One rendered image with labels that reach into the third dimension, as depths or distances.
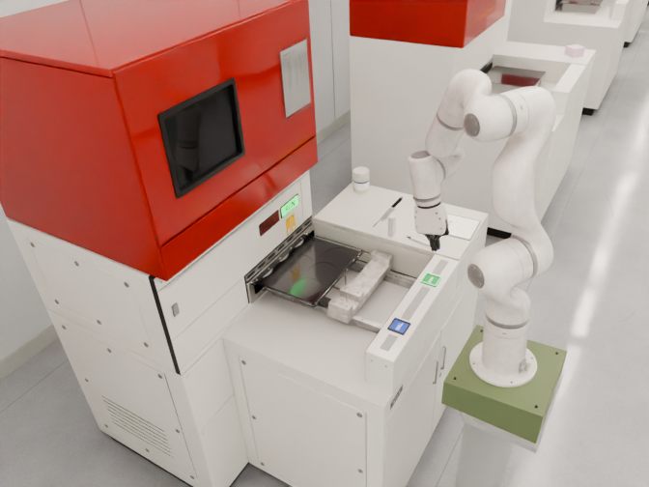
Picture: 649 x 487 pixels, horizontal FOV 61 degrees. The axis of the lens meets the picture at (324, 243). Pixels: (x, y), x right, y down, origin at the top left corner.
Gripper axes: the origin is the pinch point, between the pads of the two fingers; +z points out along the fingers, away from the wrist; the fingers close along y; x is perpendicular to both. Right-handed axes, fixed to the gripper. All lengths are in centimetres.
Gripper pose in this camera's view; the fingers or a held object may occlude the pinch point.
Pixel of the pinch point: (435, 243)
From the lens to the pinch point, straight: 185.7
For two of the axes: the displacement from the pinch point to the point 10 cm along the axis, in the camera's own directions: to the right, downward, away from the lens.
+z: 2.2, 8.5, 4.7
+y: 8.3, 0.9, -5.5
